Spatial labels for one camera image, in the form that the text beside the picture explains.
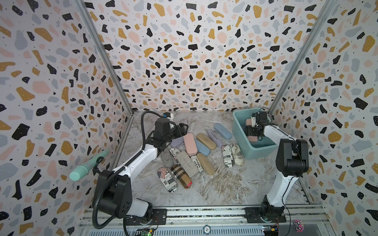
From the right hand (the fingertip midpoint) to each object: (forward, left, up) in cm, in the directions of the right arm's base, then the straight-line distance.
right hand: (255, 130), depth 101 cm
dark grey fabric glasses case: (-21, +58, -4) cm, 62 cm away
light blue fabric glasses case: (+4, +21, -6) cm, 22 cm away
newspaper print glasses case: (-24, +38, -4) cm, 45 cm away
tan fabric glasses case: (-7, +33, -4) cm, 34 cm away
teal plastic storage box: (-19, +9, +5) cm, 21 cm away
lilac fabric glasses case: (-6, +27, -2) cm, 28 cm away
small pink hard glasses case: (-11, +6, +5) cm, 13 cm away
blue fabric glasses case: (-13, +36, -4) cm, 39 cm away
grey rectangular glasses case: (-26, +44, 0) cm, 51 cm away
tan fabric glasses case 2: (-26, +33, -3) cm, 42 cm away
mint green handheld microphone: (-44, +79, +29) cm, 95 cm away
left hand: (-11, +45, +15) cm, 48 cm away
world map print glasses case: (-17, +13, -6) cm, 22 cm away
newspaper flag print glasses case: (-18, +20, -4) cm, 27 cm away
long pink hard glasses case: (-14, +43, -2) cm, 45 cm away
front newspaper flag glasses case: (-34, +55, -4) cm, 65 cm away
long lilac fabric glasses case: (-9, +54, -4) cm, 55 cm away
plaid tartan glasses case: (-33, +47, -3) cm, 57 cm away
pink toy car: (-54, -11, -6) cm, 55 cm away
